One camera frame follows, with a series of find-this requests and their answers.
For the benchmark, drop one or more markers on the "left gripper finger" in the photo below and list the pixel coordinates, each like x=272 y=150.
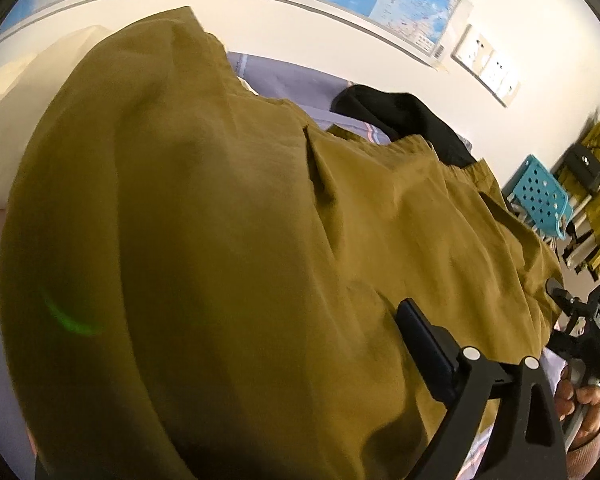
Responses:
x=526 y=441

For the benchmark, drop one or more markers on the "olive green jacket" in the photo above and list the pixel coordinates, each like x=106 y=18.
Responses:
x=260 y=269

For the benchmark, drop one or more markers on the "clothes rack with olive garments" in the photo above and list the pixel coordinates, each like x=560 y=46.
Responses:
x=582 y=252

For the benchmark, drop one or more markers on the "person's right hand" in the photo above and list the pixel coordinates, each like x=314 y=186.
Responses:
x=571 y=402

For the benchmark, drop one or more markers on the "pink fleece sleeve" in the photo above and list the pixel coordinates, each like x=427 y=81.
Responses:
x=581 y=460

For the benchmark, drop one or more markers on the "teal perforated storage rack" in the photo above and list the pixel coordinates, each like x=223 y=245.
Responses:
x=539 y=196

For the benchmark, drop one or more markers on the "black bag on rack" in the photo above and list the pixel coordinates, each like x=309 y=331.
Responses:
x=584 y=165

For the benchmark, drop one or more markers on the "black garment on bed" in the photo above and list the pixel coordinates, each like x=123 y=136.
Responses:
x=399 y=115

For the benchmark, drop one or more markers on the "purple plaid bed sheet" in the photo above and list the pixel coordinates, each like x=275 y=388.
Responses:
x=290 y=85

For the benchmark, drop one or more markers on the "cream folded garment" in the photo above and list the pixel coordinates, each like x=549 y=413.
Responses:
x=27 y=86

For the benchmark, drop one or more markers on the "white wall socket middle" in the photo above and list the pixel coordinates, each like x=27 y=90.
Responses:
x=500 y=76

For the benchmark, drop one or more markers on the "white wall socket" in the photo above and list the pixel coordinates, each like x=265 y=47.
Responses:
x=500 y=76
x=473 y=51

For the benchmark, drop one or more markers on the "white wall socket left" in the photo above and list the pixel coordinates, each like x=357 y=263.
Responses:
x=473 y=51

